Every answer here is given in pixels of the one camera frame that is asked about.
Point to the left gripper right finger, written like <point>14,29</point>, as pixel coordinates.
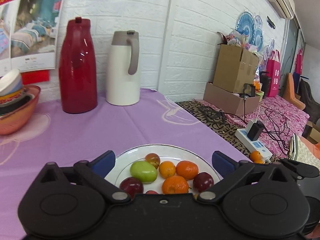
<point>233,173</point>

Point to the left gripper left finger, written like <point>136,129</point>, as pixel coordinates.
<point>93,173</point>

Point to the dark plum back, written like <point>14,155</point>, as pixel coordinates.
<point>202,182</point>

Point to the dark plum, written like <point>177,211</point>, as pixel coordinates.
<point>132,186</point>
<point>202,182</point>

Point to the dark plum front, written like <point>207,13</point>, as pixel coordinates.
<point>132,186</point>

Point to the large front orange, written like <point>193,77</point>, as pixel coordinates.
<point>187,169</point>

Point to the green apple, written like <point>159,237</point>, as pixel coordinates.
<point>143,171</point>

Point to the orange with leaf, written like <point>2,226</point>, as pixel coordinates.
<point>175,185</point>

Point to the red tomato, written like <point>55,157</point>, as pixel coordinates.
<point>151,192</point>

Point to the red yellow small fruit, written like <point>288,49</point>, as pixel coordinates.
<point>153,159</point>

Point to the small back orange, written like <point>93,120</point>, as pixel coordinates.
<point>167,169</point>

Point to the white porcelain plate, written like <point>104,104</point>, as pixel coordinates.
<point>174,154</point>

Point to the oranges on bench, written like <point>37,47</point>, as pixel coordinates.
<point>256,157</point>

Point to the white power strip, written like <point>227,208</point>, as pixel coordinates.
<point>252,146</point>

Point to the black power adapter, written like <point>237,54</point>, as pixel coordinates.
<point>254,130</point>

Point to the leopard print cloth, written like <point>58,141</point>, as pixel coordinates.
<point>216,122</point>

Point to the purple tablecloth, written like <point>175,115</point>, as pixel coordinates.
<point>53,135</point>

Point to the orange plastic bowl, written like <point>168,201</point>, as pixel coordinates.
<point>15,120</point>

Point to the red thermos jug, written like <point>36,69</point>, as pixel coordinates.
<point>77,68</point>

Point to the white thermos jug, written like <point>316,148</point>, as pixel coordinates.
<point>122,71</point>

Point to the cardboard boxes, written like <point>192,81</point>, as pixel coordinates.
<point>232,88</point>

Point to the stacked small bowls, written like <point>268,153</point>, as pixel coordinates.
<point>13,93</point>

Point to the pink gift bag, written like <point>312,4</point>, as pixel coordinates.
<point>273,71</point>

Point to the blue decorative fans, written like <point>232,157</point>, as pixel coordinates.
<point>252,27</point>

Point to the bedding wall calendar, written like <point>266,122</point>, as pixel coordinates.
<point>29,29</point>

